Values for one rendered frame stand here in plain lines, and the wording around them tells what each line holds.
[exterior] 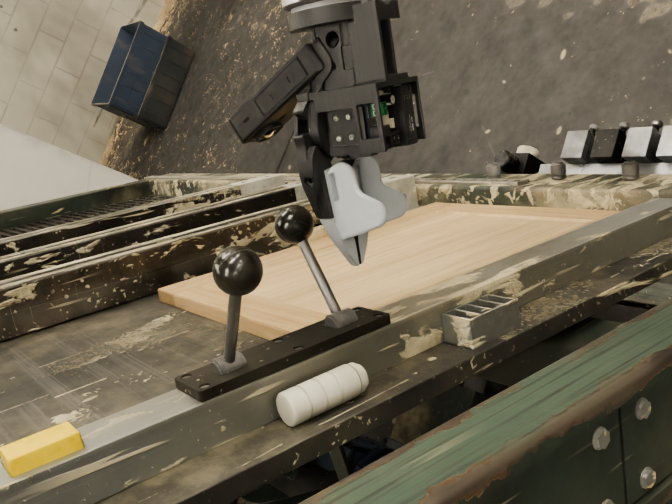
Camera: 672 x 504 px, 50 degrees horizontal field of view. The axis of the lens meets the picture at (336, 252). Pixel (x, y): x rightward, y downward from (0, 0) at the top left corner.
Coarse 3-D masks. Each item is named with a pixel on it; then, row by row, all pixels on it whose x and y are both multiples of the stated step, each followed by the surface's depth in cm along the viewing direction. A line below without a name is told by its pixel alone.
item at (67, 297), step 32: (224, 224) 120; (256, 224) 119; (320, 224) 130; (96, 256) 109; (128, 256) 107; (160, 256) 110; (192, 256) 113; (0, 288) 97; (32, 288) 99; (64, 288) 102; (96, 288) 105; (128, 288) 107; (0, 320) 97; (32, 320) 100; (64, 320) 102
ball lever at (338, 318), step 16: (288, 208) 68; (304, 208) 69; (288, 224) 68; (304, 224) 68; (288, 240) 69; (304, 240) 69; (304, 256) 69; (320, 272) 68; (320, 288) 68; (336, 304) 67; (336, 320) 66; (352, 320) 67
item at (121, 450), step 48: (576, 240) 86; (624, 240) 89; (432, 288) 77; (480, 288) 75; (528, 288) 79; (384, 336) 67; (432, 336) 71; (288, 384) 61; (96, 432) 55; (144, 432) 54; (192, 432) 57; (240, 432) 59; (0, 480) 50; (48, 480) 50; (96, 480) 52
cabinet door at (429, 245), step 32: (384, 224) 124; (416, 224) 121; (448, 224) 117; (480, 224) 114; (512, 224) 110; (544, 224) 107; (576, 224) 103; (288, 256) 112; (320, 256) 110; (384, 256) 103; (416, 256) 101; (448, 256) 98; (480, 256) 95; (160, 288) 105; (192, 288) 102; (256, 288) 98; (288, 288) 95; (352, 288) 90; (384, 288) 88; (416, 288) 86; (224, 320) 89; (256, 320) 83; (288, 320) 81; (320, 320) 79
